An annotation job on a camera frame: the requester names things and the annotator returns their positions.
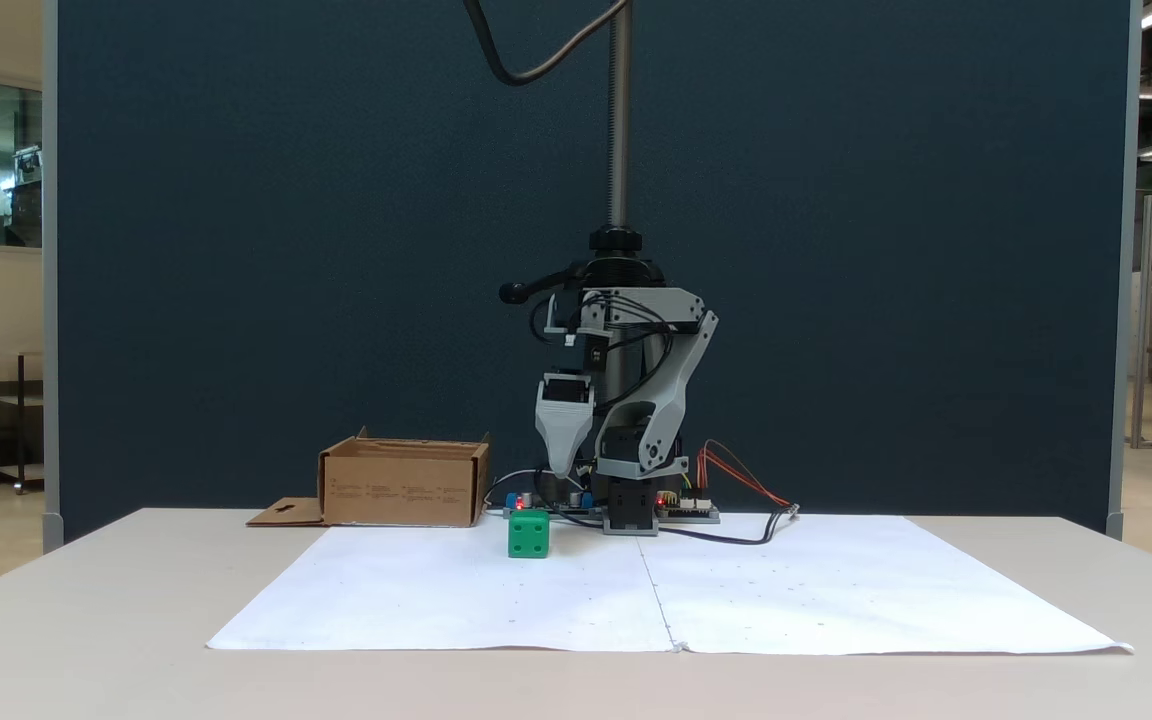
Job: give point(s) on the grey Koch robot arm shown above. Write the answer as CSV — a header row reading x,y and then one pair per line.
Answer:
x,y
676,390

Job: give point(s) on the brown cardboard box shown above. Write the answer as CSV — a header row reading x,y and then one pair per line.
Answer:
x,y
401,490

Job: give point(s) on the framed wall window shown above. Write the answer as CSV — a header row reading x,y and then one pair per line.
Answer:
x,y
11,160

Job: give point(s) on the dark blue partition panel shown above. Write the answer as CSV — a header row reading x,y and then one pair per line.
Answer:
x,y
286,250

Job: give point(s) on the black shelf cart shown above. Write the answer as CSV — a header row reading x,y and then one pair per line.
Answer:
x,y
16,420

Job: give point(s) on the green dice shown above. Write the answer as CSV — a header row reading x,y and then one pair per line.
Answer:
x,y
528,536

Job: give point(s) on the camera stand with metal pole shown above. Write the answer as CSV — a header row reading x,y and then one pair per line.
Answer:
x,y
619,120

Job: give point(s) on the blue circuit board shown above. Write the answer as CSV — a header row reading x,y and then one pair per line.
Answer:
x,y
546,508

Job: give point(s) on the white paper sheet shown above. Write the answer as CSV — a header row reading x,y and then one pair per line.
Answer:
x,y
456,590
866,590

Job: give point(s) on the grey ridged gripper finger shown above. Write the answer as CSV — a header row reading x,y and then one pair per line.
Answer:
x,y
564,430

